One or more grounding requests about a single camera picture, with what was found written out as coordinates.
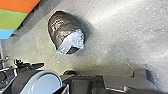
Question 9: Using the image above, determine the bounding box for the blue sofa seat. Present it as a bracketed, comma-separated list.
[0, 28, 17, 40]

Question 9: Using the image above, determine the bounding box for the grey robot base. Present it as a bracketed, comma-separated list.
[13, 69, 64, 94]

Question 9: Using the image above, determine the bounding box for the green sofa seat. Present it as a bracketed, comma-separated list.
[0, 8, 29, 31]

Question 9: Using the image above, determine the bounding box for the orange sofa seat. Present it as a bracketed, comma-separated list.
[0, 0, 42, 14]

